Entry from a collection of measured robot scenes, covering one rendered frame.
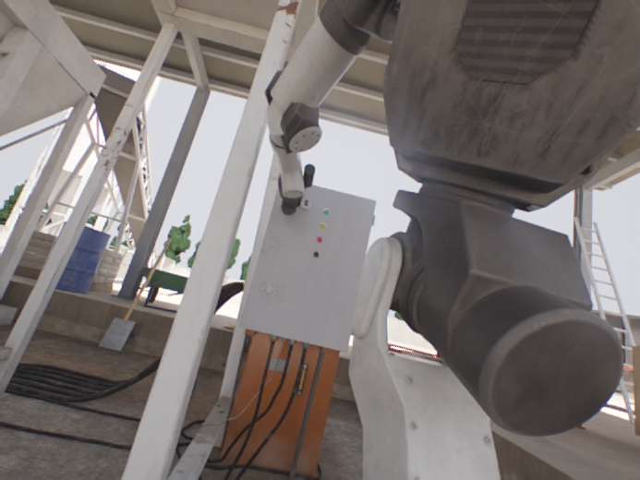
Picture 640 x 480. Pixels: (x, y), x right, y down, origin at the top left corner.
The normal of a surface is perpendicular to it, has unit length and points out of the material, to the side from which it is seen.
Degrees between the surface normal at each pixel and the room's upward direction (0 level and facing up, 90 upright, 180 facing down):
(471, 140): 125
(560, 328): 116
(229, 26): 90
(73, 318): 90
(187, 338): 81
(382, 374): 111
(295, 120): 154
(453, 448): 64
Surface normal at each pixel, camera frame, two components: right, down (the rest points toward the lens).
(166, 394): 0.12, -0.37
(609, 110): -0.55, 0.29
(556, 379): 0.07, 0.26
